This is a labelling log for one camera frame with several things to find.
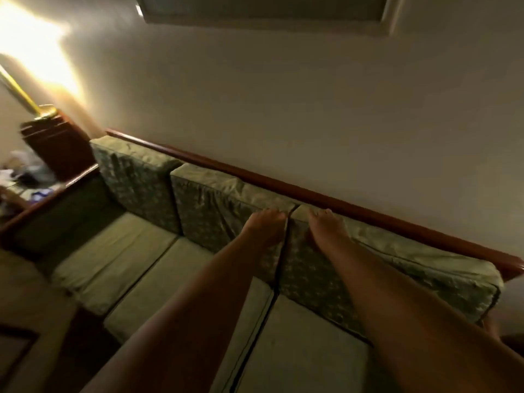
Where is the person's right hand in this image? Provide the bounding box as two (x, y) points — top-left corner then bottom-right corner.
(306, 208), (351, 253)

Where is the person's left hand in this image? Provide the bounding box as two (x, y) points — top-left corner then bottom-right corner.
(240, 208), (288, 248)

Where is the green patterned back cushion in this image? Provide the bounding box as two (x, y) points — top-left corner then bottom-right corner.
(90, 136), (183, 235)
(170, 163), (296, 284)
(278, 204), (505, 343)

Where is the person's left forearm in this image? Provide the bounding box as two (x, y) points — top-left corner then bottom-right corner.
(80, 235), (263, 393)

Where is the person's right forearm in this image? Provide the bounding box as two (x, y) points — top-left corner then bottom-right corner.
(322, 237), (524, 393)

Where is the green seat cushion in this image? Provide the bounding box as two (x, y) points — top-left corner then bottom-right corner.
(51, 211), (179, 316)
(235, 294), (394, 393)
(103, 236), (275, 393)

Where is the dark wooden side table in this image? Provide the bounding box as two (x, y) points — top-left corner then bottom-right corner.
(20, 110), (98, 182)

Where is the clutter of bags and papers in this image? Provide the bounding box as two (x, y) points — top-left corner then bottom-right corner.
(0, 149), (62, 209)

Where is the brass floor lamp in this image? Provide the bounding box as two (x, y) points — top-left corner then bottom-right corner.
(0, 63), (59, 121)

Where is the wooden sofa frame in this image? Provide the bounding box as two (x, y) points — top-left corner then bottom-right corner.
(0, 127), (524, 283)

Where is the framed wall picture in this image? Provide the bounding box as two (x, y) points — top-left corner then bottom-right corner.
(134, 0), (406, 36)

